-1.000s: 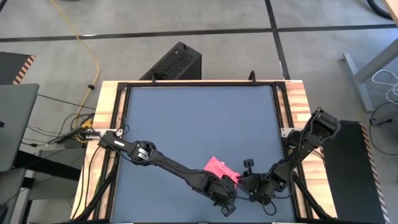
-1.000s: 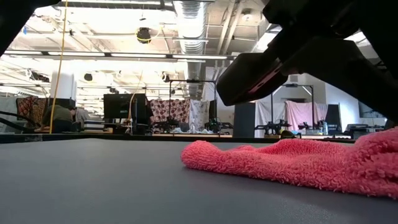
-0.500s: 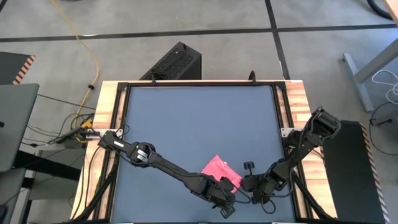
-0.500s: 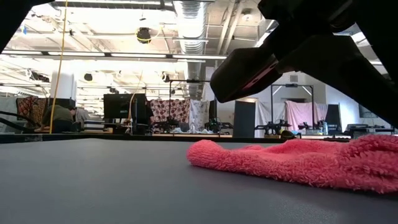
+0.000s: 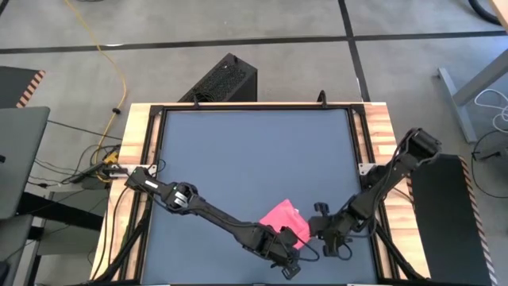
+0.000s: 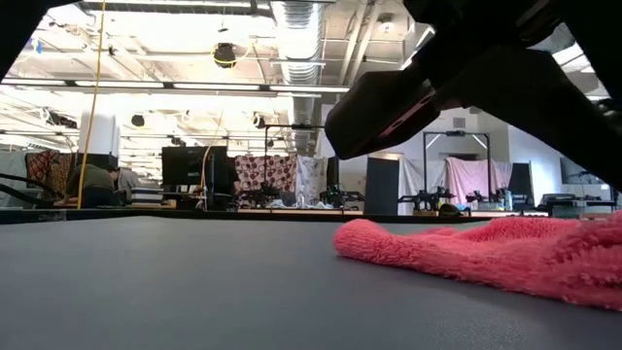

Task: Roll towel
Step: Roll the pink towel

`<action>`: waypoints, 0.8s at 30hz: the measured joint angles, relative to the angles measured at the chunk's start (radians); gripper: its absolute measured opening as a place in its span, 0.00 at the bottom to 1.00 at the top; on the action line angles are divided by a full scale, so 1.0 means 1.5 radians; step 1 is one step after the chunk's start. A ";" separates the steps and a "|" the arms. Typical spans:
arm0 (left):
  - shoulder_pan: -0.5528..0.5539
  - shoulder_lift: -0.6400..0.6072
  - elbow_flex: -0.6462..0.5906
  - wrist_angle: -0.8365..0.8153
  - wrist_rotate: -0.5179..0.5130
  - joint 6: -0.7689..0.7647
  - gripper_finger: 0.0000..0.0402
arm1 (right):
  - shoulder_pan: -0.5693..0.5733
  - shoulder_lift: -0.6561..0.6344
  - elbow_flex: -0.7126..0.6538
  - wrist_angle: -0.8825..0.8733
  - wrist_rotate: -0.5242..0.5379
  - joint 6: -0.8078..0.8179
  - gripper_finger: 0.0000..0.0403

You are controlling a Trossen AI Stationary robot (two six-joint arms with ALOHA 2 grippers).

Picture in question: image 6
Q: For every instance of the stacked white boxes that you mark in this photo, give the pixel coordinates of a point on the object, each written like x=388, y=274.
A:
x=146, y=195

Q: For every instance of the person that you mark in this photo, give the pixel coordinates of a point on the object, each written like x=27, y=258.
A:
x=127, y=177
x=92, y=180

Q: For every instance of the dark blue panel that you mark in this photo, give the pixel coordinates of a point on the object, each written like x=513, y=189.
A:
x=381, y=185

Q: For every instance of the patterned fabric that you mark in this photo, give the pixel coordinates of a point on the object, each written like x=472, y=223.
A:
x=48, y=175

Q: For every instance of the red circle patterned cloth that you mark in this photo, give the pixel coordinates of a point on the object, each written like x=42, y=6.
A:
x=265, y=170

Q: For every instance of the silver ventilation duct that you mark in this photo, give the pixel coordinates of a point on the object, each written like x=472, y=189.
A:
x=299, y=48

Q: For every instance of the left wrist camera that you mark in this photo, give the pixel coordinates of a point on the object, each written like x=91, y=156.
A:
x=379, y=116

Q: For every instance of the black computer monitor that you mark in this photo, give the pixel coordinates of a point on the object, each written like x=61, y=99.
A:
x=578, y=176

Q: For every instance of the white patterned cloth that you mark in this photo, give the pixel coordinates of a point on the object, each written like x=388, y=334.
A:
x=311, y=175

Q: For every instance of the long ceiling light strip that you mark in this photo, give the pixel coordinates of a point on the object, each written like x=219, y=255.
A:
x=214, y=86

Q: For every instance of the blue-grey table mat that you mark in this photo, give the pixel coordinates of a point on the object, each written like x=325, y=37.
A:
x=146, y=291

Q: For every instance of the pink hanging cloth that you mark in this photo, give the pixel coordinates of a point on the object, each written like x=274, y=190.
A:
x=466, y=177

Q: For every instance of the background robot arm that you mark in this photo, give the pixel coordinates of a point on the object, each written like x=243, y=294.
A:
x=427, y=197
x=340, y=197

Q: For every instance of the pink terry towel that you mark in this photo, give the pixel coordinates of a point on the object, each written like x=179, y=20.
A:
x=486, y=253

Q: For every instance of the white hanging sheet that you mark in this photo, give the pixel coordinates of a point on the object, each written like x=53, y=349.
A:
x=413, y=180

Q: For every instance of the black monitor back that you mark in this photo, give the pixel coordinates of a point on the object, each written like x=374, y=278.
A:
x=189, y=167

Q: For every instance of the black metal rack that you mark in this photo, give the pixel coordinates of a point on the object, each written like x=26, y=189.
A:
x=291, y=127
x=457, y=132

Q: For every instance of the black ceiling dome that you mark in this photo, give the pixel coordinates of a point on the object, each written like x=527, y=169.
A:
x=224, y=54

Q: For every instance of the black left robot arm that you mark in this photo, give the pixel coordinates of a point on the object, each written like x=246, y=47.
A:
x=14, y=24

